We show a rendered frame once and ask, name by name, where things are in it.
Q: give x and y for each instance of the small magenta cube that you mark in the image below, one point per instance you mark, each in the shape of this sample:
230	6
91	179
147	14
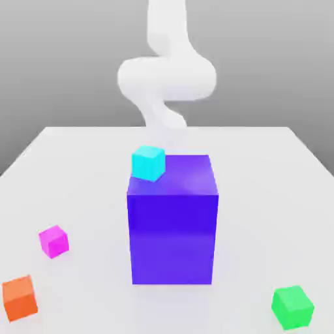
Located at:
54	242

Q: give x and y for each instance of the small cyan cube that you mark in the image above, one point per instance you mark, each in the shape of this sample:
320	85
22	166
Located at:
148	163

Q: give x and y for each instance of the small green cube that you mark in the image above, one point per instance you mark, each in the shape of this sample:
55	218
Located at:
292	307

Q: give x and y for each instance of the large purple box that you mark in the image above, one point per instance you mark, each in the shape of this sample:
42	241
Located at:
172	234

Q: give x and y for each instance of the small orange cube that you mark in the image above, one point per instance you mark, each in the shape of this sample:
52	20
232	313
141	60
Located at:
18	298

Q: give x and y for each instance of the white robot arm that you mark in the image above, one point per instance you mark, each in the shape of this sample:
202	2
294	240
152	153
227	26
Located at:
167	78

